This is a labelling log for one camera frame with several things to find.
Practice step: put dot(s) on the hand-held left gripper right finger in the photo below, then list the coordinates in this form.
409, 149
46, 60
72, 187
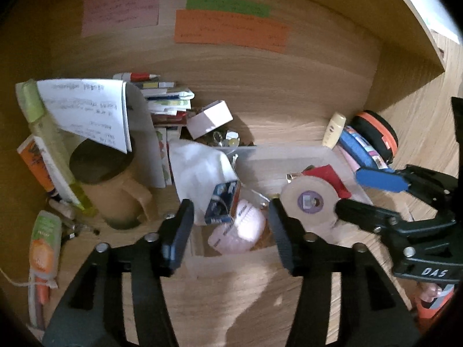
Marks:
284, 231

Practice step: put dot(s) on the white folded card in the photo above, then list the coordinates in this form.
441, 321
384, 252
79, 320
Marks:
144, 144

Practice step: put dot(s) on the red and white marker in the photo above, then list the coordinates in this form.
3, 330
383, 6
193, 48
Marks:
139, 76

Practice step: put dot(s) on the bundle of pens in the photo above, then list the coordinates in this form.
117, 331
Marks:
70, 220

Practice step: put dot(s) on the beige mug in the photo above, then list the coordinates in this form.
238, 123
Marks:
112, 195

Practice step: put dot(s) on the orange box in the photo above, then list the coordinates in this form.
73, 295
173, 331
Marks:
34, 162

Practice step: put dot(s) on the white tape roll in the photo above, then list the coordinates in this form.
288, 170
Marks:
318, 220

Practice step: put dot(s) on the blue packet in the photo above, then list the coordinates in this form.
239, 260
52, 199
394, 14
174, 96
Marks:
220, 202

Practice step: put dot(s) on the cream bottle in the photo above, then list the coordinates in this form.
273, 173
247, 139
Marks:
334, 128

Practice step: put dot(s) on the pink paper note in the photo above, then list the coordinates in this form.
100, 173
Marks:
119, 7

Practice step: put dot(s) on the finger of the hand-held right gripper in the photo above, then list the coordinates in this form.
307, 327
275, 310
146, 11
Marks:
361, 213
379, 180

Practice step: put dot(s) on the white cloth bag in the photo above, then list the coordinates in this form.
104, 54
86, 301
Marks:
202, 173

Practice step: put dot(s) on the metal binder clips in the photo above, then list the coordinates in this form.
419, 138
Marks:
228, 139

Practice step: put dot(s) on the clear plastic box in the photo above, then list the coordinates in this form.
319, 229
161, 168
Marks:
271, 162

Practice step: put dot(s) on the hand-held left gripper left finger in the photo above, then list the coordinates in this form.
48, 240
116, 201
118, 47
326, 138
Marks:
181, 235

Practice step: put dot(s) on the orange pen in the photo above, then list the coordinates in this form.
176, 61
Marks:
42, 294

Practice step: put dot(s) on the orange paper note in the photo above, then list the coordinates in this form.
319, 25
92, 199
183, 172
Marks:
231, 30

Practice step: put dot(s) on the person's right hand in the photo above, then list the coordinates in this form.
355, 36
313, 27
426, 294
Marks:
430, 291

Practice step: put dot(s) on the green and orange tube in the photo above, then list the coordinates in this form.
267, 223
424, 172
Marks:
43, 245

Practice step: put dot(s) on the pink knitted pouch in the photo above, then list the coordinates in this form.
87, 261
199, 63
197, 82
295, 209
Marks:
238, 231

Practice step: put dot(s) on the red cloth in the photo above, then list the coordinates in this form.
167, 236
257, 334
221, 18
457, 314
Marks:
331, 177

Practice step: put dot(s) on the small white box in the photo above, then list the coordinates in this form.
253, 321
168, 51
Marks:
209, 119

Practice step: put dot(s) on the wooden desk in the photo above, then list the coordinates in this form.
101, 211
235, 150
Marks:
235, 296

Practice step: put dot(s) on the wooden desk hutch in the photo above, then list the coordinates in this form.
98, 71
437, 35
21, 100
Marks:
289, 90

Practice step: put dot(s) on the orange and black round case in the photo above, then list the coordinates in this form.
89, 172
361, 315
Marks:
376, 132

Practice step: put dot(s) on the white handwritten paper sheet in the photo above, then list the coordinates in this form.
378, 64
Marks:
86, 112

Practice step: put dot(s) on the green paper note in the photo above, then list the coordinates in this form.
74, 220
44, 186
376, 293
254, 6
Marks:
228, 5

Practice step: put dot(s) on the blue pouch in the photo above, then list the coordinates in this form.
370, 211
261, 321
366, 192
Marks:
358, 144

